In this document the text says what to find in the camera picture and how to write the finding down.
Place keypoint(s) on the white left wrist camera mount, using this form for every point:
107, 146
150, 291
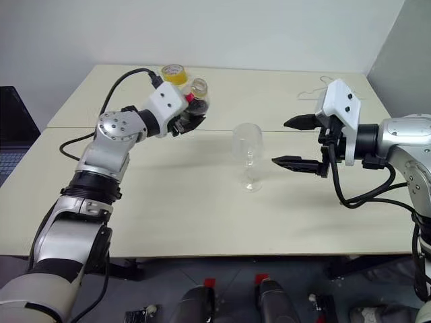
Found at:
165, 101

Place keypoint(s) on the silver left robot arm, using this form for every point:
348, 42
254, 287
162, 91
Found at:
111, 134

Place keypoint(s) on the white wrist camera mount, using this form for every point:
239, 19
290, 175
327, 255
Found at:
340, 97
165, 101

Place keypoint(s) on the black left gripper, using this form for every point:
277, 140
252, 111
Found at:
178, 124

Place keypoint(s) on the yellow tape roll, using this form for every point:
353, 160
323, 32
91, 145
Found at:
173, 77

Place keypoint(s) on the clear wine glass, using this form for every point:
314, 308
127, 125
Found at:
247, 138

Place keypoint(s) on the grey rounded floor object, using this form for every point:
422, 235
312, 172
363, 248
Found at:
380, 313

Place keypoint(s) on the dark rounded shape, red mark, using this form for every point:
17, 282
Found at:
274, 299
197, 303

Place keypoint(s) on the small black and white object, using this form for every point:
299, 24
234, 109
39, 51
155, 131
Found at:
323, 307

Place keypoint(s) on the black floor object, white blob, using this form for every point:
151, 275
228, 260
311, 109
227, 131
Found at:
139, 314

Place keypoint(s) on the dark open laptop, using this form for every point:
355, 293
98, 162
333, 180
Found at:
13, 114

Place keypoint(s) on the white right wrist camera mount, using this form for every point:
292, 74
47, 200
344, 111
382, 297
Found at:
340, 97

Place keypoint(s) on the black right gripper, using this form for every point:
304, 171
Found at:
333, 141

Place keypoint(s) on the small dark drink bottle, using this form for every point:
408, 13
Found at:
199, 101

